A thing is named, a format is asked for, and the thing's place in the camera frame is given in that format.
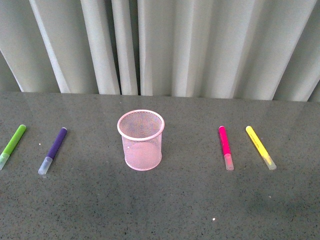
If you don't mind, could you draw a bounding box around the white pleated curtain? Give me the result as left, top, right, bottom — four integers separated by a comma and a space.
0, 0, 320, 102

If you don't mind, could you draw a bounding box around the pink mesh pen cup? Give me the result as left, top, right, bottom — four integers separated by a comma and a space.
117, 109, 165, 171

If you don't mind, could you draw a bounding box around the pink highlighter pen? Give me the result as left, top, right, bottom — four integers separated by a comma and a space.
218, 126, 234, 171

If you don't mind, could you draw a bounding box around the green highlighter pen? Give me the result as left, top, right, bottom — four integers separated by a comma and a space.
0, 124, 27, 170

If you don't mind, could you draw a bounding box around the yellow highlighter pen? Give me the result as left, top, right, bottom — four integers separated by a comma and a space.
245, 126, 277, 171

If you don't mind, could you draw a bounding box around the purple highlighter pen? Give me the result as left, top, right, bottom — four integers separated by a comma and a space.
38, 127, 68, 175

